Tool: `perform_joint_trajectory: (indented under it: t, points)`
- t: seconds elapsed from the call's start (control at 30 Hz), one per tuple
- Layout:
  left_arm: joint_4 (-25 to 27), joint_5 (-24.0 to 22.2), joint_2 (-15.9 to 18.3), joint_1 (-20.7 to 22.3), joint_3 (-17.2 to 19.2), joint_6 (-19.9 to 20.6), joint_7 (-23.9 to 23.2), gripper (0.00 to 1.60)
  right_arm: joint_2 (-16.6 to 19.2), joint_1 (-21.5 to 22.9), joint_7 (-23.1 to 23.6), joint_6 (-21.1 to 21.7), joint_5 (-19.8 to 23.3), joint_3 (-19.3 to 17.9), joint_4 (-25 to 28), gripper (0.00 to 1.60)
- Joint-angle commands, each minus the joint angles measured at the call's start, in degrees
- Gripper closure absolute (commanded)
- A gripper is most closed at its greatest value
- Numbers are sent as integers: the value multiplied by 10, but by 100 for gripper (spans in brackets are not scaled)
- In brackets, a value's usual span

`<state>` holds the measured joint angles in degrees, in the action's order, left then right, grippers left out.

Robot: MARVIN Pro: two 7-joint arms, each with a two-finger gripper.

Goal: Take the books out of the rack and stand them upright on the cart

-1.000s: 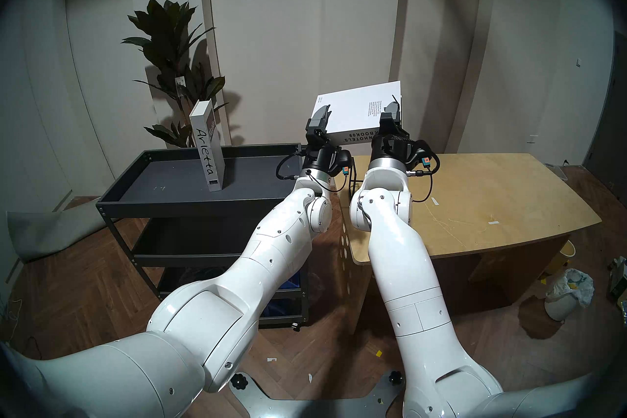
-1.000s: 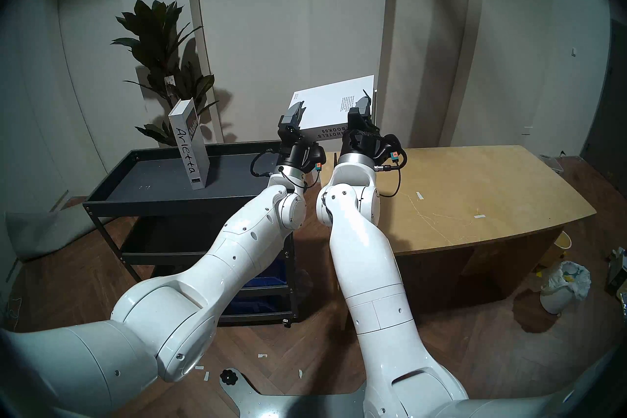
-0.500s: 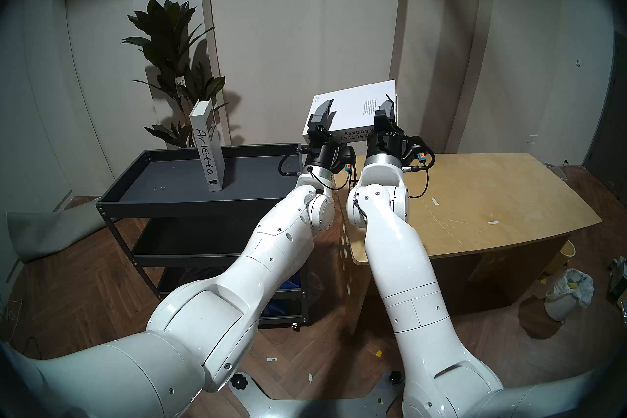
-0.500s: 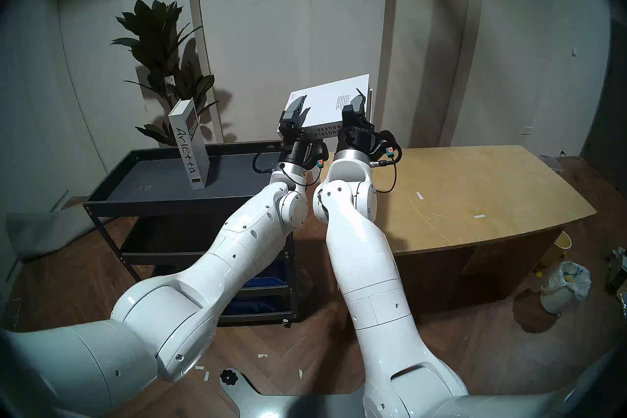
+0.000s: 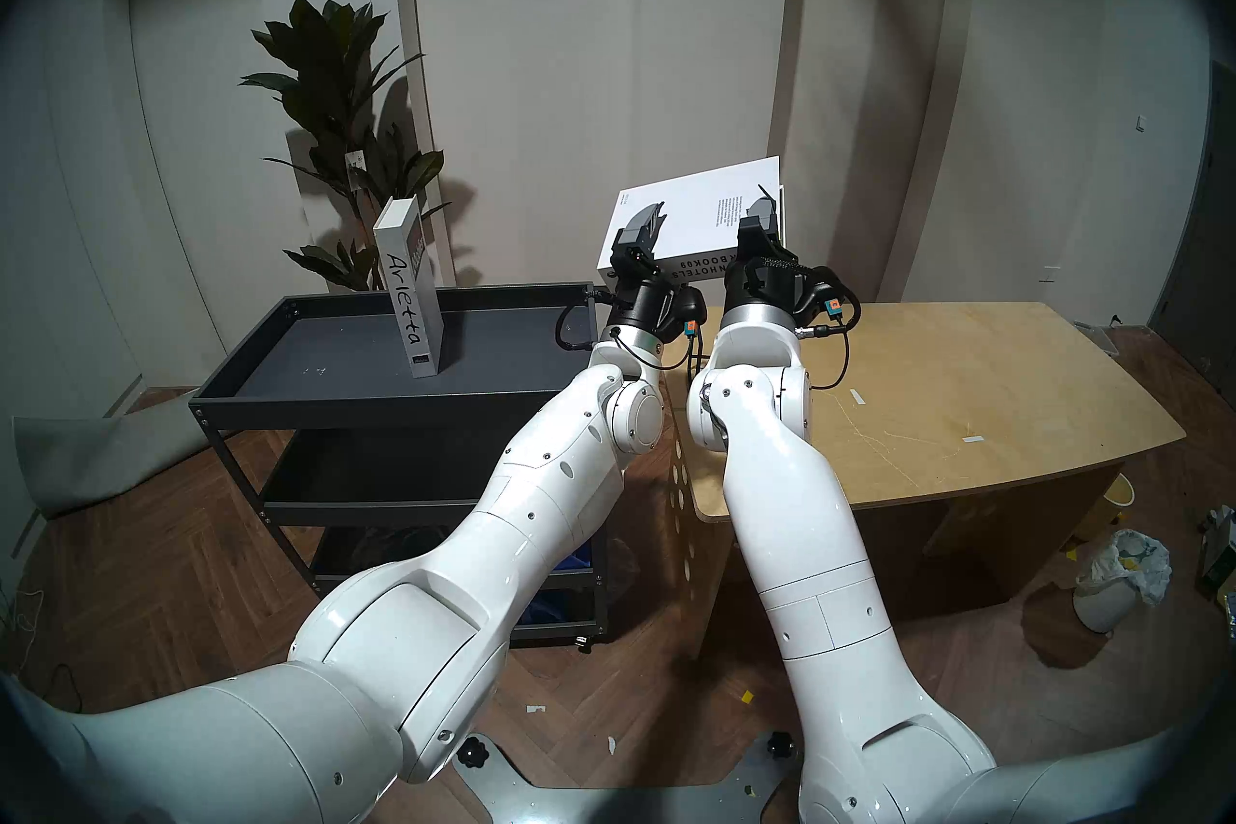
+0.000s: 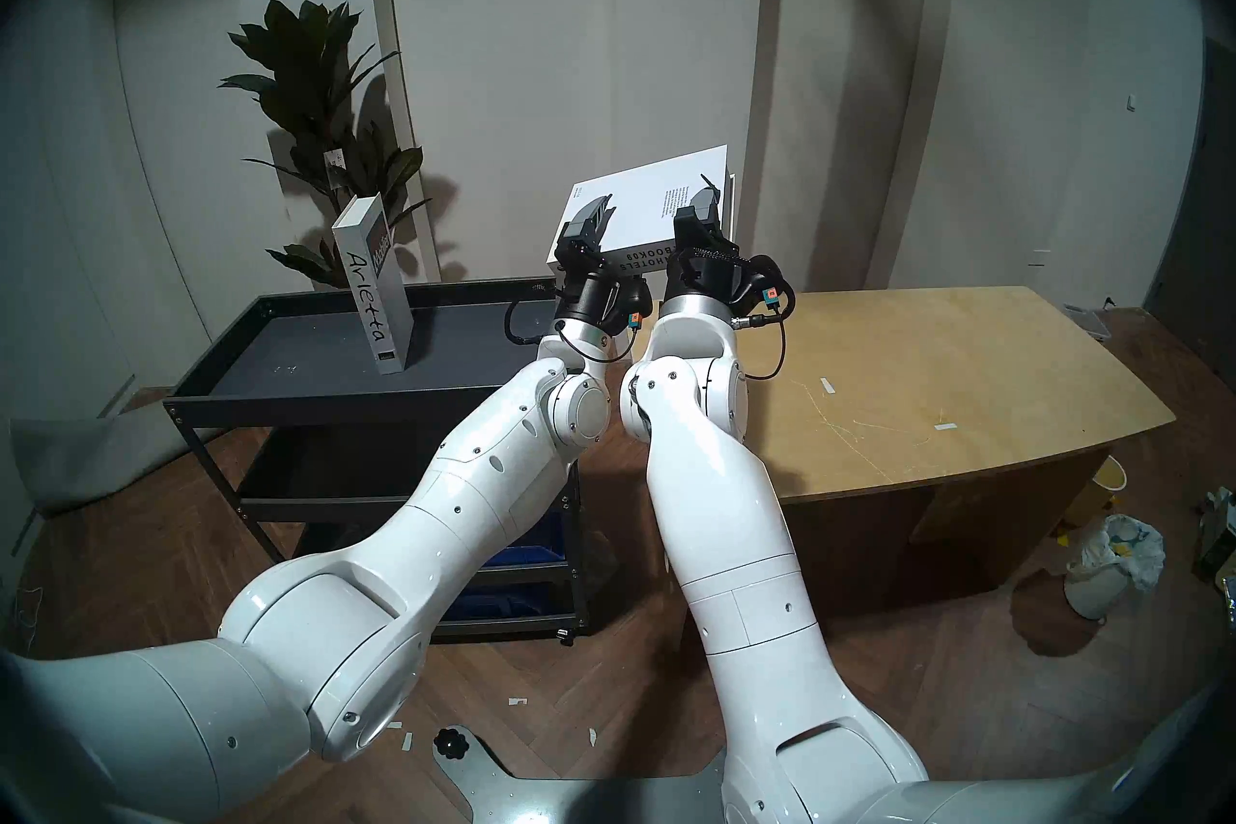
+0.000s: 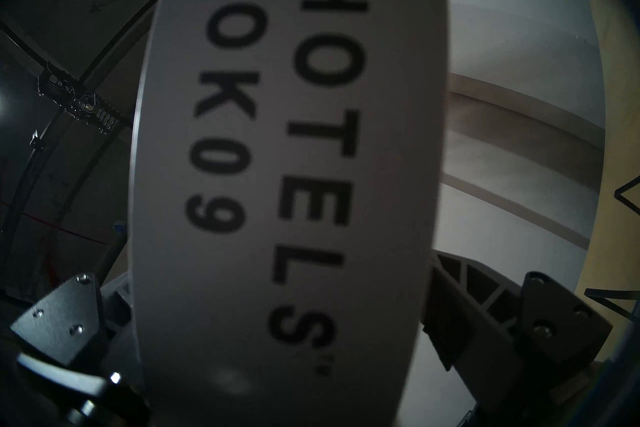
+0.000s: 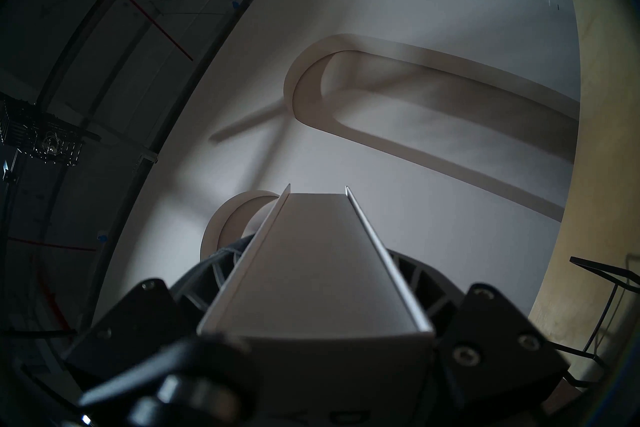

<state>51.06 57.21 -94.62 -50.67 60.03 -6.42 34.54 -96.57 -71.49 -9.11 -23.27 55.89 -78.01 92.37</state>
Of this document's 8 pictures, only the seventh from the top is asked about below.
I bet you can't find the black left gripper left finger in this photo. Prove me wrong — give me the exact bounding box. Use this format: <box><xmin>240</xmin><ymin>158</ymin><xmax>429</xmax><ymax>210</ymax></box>
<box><xmin>10</xmin><ymin>273</ymin><xmax>147</xmax><ymax>391</ymax></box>

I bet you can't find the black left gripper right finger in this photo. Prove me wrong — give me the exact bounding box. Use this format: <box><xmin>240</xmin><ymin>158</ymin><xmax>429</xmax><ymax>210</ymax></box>
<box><xmin>421</xmin><ymin>251</ymin><xmax>614</xmax><ymax>427</ymax></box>

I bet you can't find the white Design Hotels yearbook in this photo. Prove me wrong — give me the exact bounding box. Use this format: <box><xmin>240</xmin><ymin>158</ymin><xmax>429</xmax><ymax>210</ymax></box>
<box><xmin>127</xmin><ymin>0</ymin><xmax>451</xmax><ymax>427</ymax></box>

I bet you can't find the light wooden table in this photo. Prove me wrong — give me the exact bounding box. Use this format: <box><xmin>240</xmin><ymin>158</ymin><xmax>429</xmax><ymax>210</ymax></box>
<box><xmin>574</xmin><ymin>0</ymin><xmax>640</xmax><ymax>326</ymax></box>

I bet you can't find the black wire book stand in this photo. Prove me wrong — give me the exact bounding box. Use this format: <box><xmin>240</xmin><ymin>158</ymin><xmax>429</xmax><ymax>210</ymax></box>
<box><xmin>584</xmin><ymin>175</ymin><xmax>640</xmax><ymax>317</ymax></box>

